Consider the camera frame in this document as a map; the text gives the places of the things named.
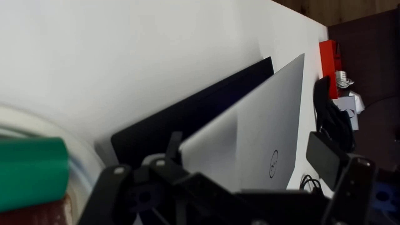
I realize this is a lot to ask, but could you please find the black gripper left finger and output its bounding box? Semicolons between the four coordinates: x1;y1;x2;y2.
79;131;185;225

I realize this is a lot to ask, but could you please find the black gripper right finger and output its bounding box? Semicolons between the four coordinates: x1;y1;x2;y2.
305;131;378;225

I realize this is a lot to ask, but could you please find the white plate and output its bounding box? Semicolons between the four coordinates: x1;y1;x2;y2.
0;103;106;225

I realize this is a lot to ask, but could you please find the white adapter pile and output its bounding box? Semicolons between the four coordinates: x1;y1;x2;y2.
331;68;366;131

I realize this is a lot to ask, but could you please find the red flat box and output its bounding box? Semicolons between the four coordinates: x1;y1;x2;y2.
318;38;344;100

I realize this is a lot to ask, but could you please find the large green toy cylinder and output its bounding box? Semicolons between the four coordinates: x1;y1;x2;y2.
0;136;70;213

